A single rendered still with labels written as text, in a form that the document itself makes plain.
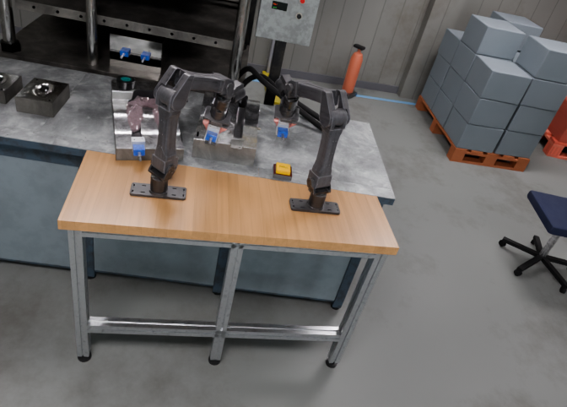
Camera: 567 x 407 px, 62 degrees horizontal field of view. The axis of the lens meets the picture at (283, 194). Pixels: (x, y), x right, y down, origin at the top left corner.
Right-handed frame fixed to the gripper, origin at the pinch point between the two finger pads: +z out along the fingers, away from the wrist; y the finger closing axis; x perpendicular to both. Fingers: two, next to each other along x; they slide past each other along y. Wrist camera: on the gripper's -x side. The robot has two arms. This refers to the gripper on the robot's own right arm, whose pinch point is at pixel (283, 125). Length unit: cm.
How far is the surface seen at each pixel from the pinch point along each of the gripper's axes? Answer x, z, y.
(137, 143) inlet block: 22, -4, 57
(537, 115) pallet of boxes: -137, 117, -231
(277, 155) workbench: 8.0, 12.7, -0.1
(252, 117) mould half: -8.0, 9.1, 12.9
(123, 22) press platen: -65, 22, 84
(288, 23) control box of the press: -75, 13, 0
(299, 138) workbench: -9.7, 21.8, -11.2
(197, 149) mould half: 16.8, 3.4, 34.6
